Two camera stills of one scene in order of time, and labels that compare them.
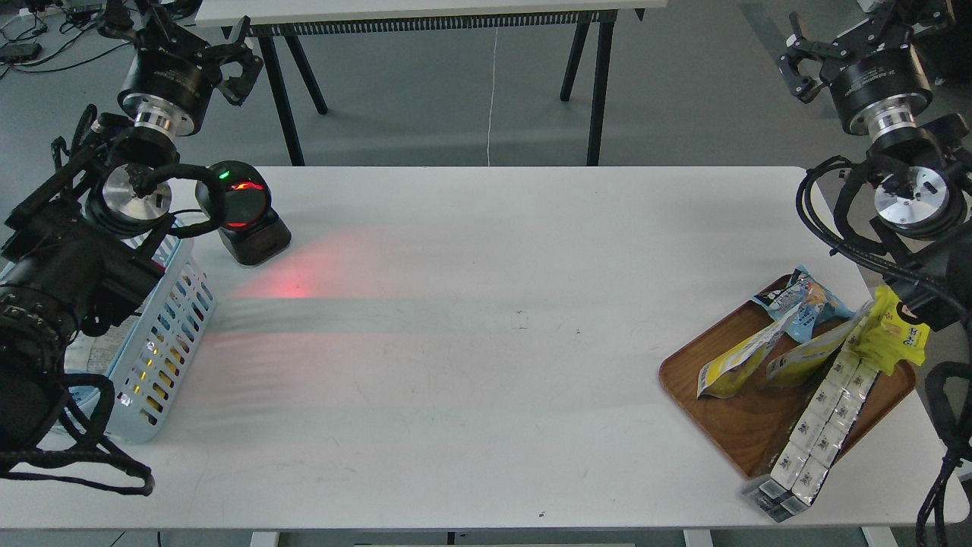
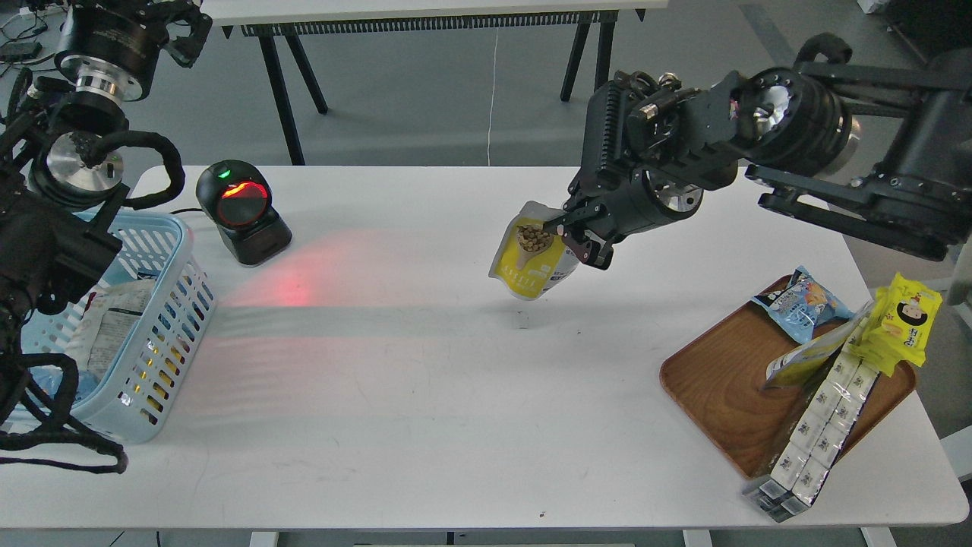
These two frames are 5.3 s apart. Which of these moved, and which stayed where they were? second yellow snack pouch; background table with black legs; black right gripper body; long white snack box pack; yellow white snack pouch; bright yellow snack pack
Moved: black right gripper body; yellow white snack pouch
Stayed: bright yellow snack pack; second yellow snack pouch; long white snack box pack; background table with black legs
